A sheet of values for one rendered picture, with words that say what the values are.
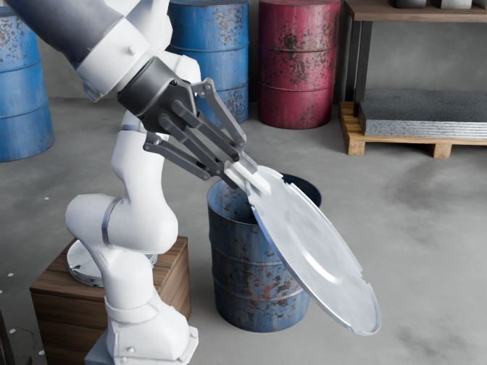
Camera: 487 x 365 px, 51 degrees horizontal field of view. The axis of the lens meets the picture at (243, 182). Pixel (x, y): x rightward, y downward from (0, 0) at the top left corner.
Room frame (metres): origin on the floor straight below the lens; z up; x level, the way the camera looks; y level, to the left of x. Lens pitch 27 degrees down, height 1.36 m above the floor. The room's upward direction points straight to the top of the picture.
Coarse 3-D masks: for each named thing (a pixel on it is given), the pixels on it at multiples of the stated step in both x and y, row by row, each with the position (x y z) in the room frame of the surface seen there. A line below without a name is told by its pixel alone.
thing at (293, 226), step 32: (256, 192) 0.62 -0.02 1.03; (288, 192) 0.73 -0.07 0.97; (288, 224) 0.61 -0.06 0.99; (320, 224) 0.73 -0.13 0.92; (288, 256) 0.53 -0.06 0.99; (320, 256) 0.59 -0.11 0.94; (352, 256) 0.71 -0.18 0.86; (320, 288) 0.52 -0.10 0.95; (352, 288) 0.60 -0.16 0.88; (352, 320) 0.51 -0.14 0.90
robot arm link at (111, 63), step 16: (112, 32) 0.60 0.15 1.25; (128, 32) 0.61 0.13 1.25; (96, 48) 0.59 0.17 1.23; (112, 48) 0.59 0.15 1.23; (128, 48) 0.59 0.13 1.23; (144, 48) 0.61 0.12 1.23; (80, 64) 0.59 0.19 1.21; (96, 64) 0.59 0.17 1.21; (112, 64) 0.59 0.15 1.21; (128, 64) 0.59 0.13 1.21; (96, 80) 0.59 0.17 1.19; (112, 80) 0.59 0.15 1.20; (128, 80) 0.60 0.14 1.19; (96, 96) 0.64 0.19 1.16
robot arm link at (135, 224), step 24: (120, 144) 1.01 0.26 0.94; (120, 168) 0.97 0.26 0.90; (144, 168) 0.98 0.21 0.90; (144, 192) 0.94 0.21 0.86; (120, 216) 0.90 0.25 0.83; (144, 216) 0.90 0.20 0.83; (168, 216) 0.91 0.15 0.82; (120, 240) 0.89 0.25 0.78; (144, 240) 0.87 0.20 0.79; (168, 240) 0.88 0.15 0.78
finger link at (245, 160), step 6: (234, 144) 0.63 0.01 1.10; (240, 150) 0.62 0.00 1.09; (240, 156) 0.62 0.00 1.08; (246, 156) 0.63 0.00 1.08; (240, 162) 0.62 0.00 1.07; (246, 162) 0.62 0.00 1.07; (252, 162) 0.63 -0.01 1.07; (246, 168) 0.62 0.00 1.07; (252, 168) 0.62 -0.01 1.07; (252, 174) 0.62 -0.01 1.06
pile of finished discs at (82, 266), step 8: (72, 248) 1.43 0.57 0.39; (80, 248) 1.43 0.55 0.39; (72, 256) 1.39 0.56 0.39; (80, 256) 1.39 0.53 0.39; (88, 256) 1.39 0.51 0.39; (152, 256) 1.38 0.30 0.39; (72, 264) 1.34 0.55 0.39; (80, 264) 1.34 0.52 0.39; (88, 264) 1.34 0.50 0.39; (152, 264) 1.38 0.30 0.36; (72, 272) 1.32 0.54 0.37; (80, 272) 1.29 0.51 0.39; (88, 272) 1.30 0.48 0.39; (96, 272) 1.30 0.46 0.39; (80, 280) 1.31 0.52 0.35; (88, 280) 1.28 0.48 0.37; (96, 280) 1.28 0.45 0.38
